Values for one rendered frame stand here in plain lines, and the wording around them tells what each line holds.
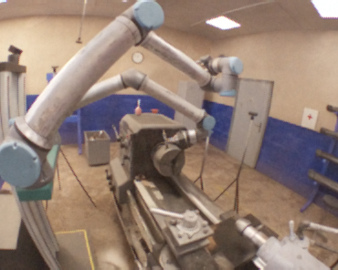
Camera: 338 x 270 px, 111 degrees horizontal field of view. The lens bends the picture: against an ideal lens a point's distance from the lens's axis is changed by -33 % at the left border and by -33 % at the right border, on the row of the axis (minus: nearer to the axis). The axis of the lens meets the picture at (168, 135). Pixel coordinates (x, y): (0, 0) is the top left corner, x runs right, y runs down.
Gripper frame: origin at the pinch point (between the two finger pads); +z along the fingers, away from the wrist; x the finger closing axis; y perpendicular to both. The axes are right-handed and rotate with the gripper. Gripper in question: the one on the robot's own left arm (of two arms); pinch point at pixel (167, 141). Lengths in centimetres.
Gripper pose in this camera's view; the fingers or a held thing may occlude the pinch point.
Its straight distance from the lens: 133.9
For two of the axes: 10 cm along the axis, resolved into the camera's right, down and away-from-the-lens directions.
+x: 0.8, 4.1, -9.1
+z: -9.7, 2.5, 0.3
